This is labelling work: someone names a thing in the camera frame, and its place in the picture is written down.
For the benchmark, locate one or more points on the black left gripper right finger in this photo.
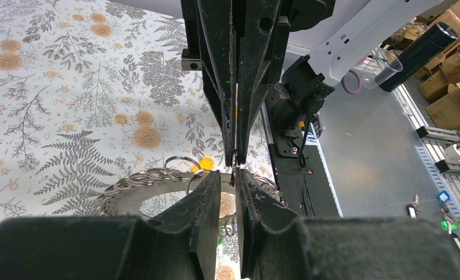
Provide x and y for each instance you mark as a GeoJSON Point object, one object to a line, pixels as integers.
{"type": "Point", "coordinates": [265, 233]}

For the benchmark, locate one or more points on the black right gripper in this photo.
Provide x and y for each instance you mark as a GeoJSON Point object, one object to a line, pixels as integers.
{"type": "Point", "coordinates": [238, 46]}

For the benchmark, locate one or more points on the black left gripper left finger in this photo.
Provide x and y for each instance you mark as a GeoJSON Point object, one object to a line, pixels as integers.
{"type": "Point", "coordinates": [183, 238]}

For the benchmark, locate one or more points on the yellow key tag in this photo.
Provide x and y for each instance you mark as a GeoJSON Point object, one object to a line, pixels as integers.
{"type": "Point", "coordinates": [204, 163]}

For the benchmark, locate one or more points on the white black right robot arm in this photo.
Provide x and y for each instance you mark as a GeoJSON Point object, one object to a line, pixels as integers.
{"type": "Point", "coordinates": [314, 75]}

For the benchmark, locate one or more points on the spare keys with tags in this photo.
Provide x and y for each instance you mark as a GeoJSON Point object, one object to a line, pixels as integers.
{"type": "Point", "coordinates": [449, 222]}

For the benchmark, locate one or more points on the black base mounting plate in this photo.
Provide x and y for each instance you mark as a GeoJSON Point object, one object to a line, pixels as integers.
{"type": "Point", "coordinates": [298, 165]}

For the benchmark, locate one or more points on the clear plastic cup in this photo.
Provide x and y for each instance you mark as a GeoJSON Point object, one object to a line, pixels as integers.
{"type": "Point", "coordinates": [380, 66]}

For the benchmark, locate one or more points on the floral patterned table mat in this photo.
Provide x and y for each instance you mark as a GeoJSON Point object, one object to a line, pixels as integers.
{"type": "Point", "coordinates": [92, 92]}

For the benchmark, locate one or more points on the black cylinder rod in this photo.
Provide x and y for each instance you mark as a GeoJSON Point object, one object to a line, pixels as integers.
{"type": "Point", "coordinates": [421, 51]}

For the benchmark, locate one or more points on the cardboard boxes on shelf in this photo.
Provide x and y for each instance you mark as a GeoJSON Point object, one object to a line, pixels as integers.
{"type": "Point", "coordinates": [442, 88]}

